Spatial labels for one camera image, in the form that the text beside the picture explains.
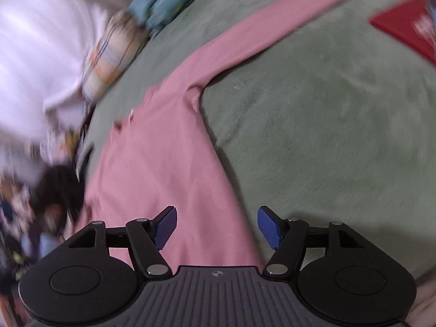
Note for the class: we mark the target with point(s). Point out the red booklet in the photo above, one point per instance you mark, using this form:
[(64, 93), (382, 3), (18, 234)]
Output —
[(405, 27)]

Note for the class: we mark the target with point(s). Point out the black folding table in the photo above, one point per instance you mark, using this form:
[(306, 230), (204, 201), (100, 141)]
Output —
[(58, 184)]

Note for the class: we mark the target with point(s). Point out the plaid folded quilt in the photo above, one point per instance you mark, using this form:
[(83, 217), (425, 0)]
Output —
[(109, 58)]

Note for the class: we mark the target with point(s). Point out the teal floral folded quilt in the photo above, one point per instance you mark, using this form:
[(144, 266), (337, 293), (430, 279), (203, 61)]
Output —
[(160, 3)]

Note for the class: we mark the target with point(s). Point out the white curtain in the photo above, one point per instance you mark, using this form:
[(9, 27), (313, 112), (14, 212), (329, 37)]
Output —
[(44, 58)]

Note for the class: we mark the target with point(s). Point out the green bed blanket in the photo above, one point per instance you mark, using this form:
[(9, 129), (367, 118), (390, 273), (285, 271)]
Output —
[(306, 126)]

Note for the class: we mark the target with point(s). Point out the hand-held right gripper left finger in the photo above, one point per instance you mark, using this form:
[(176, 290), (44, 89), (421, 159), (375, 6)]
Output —
[(165, 226)]

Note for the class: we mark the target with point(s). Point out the pink long-sleeved shirt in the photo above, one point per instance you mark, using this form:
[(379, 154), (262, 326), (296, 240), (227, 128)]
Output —
[(163, 150)]

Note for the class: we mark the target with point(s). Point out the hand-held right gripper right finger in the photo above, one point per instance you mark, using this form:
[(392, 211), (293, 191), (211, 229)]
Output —
[(269, 226)]

